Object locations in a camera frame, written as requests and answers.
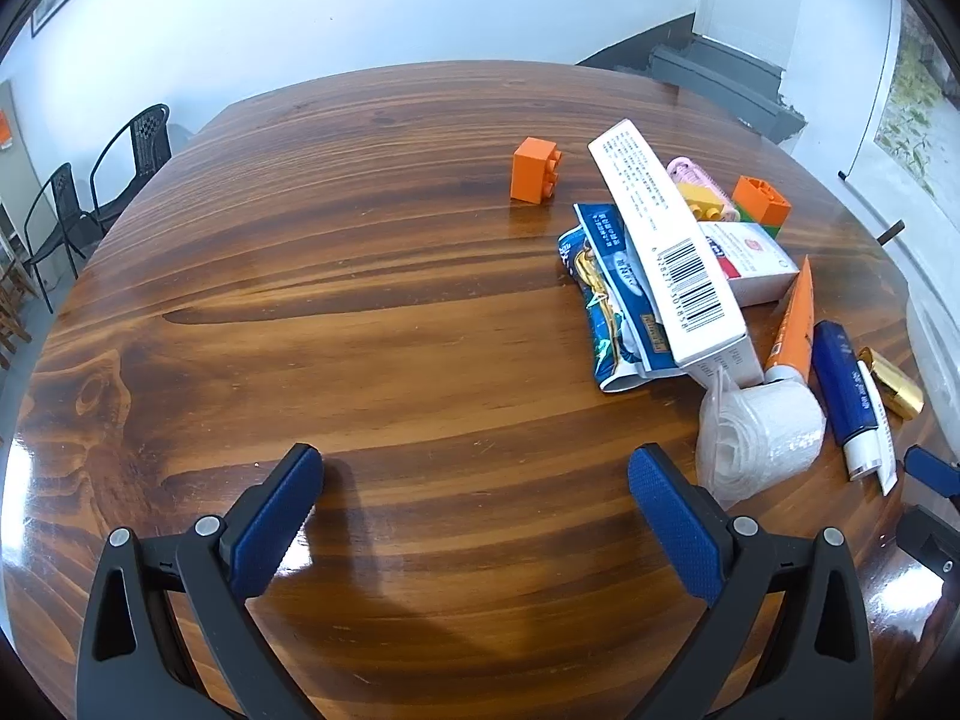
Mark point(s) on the wooden desktop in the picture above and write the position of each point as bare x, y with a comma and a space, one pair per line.
337, 277

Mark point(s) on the landscape scroll painting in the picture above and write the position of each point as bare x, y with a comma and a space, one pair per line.
911, 90

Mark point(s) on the brown wooden stick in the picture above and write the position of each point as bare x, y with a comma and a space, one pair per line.
892, 231

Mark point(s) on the hollow orange toy brick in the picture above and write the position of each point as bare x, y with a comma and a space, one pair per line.
759, 199

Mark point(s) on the blue snack packet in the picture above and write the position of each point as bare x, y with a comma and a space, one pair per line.
611, 315

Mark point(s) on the white box with red label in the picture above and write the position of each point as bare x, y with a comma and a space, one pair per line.
754, 266

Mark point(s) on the grey staircase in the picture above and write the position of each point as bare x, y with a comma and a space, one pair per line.
712, 75

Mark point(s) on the gold cosmetic tube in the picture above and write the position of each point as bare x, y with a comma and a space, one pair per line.
892, 386

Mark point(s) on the wooden chair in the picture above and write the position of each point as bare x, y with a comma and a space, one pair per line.
11, 300

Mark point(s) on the long white barcode box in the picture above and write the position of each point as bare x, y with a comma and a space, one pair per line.
675, 255

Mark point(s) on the pink hair roller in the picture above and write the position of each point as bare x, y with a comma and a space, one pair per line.
694, 172

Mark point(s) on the single orange toy brick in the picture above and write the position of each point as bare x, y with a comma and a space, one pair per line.
529, 172

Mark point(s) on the orange wall sign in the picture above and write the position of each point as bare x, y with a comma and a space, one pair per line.
6, 131

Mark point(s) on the orange cream tube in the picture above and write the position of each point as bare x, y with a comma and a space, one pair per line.
795, 322

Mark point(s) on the blue tube with white cap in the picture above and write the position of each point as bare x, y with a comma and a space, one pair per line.
840, 375

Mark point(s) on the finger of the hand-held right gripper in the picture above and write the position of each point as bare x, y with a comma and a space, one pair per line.
930, 469
930, 540

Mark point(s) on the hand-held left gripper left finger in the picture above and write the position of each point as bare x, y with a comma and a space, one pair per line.
274, 517

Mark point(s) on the bagged white bandage roll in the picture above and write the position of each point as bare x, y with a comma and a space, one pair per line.
765, 427

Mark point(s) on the yellow toy brick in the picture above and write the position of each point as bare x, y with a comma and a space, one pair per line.
701, 204

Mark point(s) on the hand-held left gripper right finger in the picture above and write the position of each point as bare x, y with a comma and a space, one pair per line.
671, 517

